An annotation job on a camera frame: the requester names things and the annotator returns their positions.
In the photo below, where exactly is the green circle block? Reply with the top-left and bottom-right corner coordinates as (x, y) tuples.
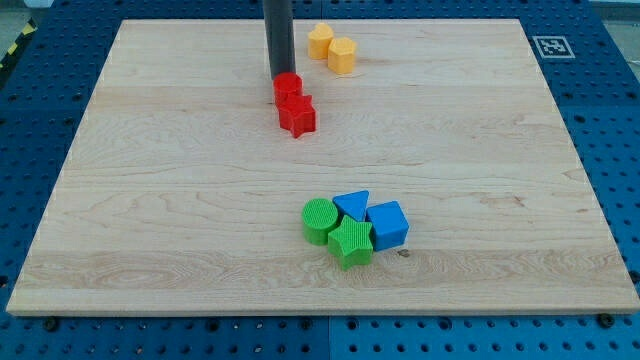
(301, 198), (339, 246)

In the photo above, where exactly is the yellow hexagon block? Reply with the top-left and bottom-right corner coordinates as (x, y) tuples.
(327, 37), (357, 74)

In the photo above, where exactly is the yellow heart block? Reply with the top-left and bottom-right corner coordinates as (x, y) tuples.
(307, 22), (334, 60)

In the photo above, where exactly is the blue triangle block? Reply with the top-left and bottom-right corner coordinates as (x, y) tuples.
(332, 190), (370, 221)

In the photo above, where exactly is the green star block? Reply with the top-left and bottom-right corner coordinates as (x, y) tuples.
(328, 215), (373, 271)

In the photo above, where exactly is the red star block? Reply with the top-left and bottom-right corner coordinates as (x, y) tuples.
(277, 95), (316, 138)

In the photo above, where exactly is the blue cube block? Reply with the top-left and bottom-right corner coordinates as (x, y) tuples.
(366, 201), (409, 252)

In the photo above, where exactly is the light wooden board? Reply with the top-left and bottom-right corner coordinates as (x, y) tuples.
(7, 19), (639, 317)

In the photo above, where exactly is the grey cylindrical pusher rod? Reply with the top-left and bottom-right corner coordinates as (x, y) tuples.
(263, 0), (296, 79)

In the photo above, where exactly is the white fiducial marker tag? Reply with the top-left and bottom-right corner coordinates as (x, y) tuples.
(532, 35), (575, 59)

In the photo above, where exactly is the black yellow hazard tape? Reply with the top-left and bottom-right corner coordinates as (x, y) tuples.
(1, 18), (38, 71)

